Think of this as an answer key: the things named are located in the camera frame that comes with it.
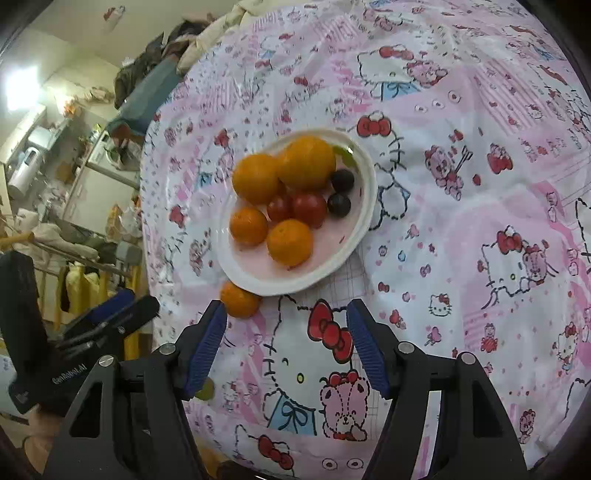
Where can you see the white cylindrical appliance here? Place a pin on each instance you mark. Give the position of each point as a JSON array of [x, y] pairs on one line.
[[25, 170]]

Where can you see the white plastic bag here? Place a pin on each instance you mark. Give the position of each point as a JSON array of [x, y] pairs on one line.
[[124, 221]]

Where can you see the ceiling light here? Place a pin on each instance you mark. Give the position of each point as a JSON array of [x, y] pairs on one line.
[[23, 87]]

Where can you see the teal bed frame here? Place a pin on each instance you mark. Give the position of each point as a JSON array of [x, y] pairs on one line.
[[143, 97]]

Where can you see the pink and white plate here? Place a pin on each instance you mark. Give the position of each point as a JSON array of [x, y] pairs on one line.
[[334, 233]]

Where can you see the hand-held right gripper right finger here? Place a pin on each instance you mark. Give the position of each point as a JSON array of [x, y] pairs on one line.
[[367, 350]]

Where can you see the grey container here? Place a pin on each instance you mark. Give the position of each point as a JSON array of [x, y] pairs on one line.
[[128, 258]]

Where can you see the cream floral duvet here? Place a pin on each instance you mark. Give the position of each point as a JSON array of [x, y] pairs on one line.
[[207, 41]]

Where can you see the large orange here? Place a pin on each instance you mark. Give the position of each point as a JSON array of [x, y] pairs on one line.
[[255, 179], [307, 161]]

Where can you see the white washing machine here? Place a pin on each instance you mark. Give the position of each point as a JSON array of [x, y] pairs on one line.
[[108, 159]]

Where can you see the red cherry tomato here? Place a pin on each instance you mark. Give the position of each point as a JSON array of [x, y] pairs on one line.
[[308, 208], [278, 208]]

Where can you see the person's left hand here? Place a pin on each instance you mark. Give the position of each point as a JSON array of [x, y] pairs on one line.
[[44, 434]]

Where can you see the small orange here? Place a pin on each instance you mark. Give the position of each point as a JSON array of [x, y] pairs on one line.
[[290, 242], [240, 301], [249, 226]]

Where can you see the pink cartoon printed blanket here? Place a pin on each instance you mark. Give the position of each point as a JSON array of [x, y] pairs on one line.
[[461, 184]]

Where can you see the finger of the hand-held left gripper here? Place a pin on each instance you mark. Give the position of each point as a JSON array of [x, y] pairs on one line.
[[141, 311], [113, 303]]

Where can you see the wall calendar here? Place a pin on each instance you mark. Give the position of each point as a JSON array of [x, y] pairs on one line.
[[114, 13]]

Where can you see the small green fruit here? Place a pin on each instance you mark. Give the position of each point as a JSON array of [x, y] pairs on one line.
[[207, 388]]

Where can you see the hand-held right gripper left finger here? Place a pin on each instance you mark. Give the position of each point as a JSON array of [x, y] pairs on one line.
[[205, 350]]

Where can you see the yellow cloth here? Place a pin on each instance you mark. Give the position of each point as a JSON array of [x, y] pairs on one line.
[[78, 290]]

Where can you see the dark purple grape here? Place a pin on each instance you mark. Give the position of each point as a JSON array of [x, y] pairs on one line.
[[339, 204], [342, 180]]

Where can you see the mixed clothes heap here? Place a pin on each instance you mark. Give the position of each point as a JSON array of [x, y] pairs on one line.
[[152, 50]]

